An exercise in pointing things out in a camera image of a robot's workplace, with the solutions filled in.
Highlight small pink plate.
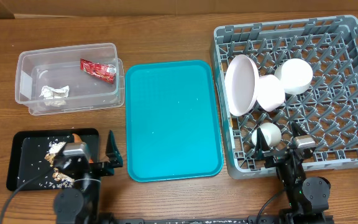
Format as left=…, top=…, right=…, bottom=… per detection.
left=257, top=75, right=285, bottom=112

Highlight teal plastic serving tray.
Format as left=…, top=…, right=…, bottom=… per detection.
left=126, top=60, right=224, bottom=182

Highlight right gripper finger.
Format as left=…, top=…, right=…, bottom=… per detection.
left=255, top=128, right=270, bottom=160
left=291, top=121, right=306, bottom=137

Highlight orange carrot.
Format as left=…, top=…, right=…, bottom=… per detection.
left=72, top=133, right=93, bottom=163

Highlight large white plate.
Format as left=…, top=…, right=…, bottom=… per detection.
left=224, top=55, right=259, bottom=116

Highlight white cup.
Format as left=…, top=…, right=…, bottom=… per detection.
left=251, top=123, right=282, bottom=147

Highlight red snack wrapper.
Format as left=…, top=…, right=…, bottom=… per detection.
left=80, top=59, right=116, bottom=84

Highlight white bowl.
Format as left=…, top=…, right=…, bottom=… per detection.
left=274, top=58, right=313, bottom=95

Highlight black plastic tray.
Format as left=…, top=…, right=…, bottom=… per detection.
left=6, top=128, right=99, bottom=192

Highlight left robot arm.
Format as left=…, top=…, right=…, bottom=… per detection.
left=53, top=131, right=123, bottom=224

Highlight white tissue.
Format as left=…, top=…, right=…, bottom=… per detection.
left=40, top=85, right=70, bottom=107

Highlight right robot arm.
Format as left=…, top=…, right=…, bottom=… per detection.
left=254, top=122, right=334, bottom=223

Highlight peanut shell scraps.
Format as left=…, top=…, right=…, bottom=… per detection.
left=17, top=139, right=76, bottom=190

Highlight clear plastic bin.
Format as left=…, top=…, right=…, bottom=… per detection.
left=15, top=43, right=125, bottom=116

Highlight grey dishwasher rack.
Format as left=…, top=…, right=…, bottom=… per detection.
left=211, top=15, right=358, bottom=179

